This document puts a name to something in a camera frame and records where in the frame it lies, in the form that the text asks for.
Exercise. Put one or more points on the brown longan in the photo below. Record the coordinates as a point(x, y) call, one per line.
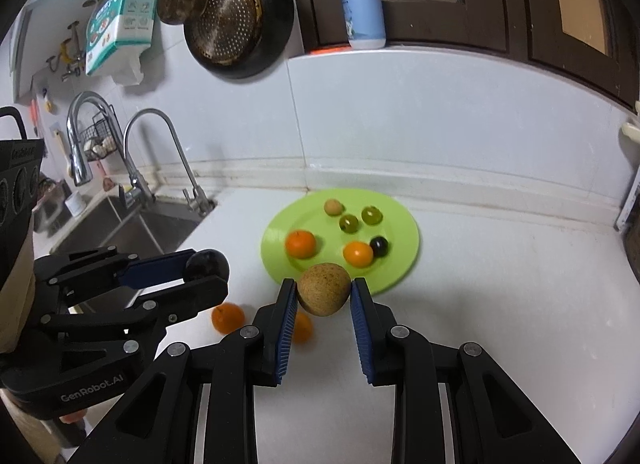
point(332, 207)
point(324, 296)

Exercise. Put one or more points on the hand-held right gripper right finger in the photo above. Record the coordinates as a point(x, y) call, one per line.
point(357, 329)

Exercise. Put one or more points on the chrome pull-down faucet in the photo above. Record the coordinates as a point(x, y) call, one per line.
point(80, 143)

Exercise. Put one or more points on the large orange tangerine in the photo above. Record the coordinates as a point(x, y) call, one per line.
point(300, 244)

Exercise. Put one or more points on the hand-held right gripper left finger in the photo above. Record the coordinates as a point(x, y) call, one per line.
point(285, 329)

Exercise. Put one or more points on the orange tangerine with stem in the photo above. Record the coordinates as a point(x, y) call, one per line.
point(227, 319)

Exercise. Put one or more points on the person's left forearm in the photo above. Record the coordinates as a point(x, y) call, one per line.
point(17, 294)

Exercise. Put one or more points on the small white cup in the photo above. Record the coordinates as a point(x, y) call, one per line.
point(75, 205)

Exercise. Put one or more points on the slim chrome gooseneck faucet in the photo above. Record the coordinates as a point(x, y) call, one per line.
point(175, 153)

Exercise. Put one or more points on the black frying pan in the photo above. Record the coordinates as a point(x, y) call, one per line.
point(240, 23)

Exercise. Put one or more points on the small orange tangerine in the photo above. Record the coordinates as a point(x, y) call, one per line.
point(305, 329)

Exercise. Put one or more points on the oval orange kumquat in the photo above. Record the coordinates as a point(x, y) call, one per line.
point(358, 254)

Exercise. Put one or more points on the teal white bag box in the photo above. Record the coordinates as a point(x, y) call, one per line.
point(117, 23)

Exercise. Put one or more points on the steel sink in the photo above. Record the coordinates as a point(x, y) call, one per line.
point(125, 229)

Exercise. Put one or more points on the green plate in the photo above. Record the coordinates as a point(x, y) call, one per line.
point(395, 254)

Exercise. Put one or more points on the metal kitchen rack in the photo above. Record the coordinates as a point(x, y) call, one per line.
point(631, 206)

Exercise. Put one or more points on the dark purple plum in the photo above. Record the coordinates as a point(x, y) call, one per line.
point(379, 246)
point(207, 264)

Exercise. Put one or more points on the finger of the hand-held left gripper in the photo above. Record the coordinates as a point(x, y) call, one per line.
point(155, 271)
point(200, 296)

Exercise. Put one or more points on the green cherry tomato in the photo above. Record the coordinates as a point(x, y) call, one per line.
point(371, 215)
point(348, 223)

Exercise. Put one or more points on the small brass pot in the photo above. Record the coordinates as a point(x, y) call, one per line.
point(182, 2)

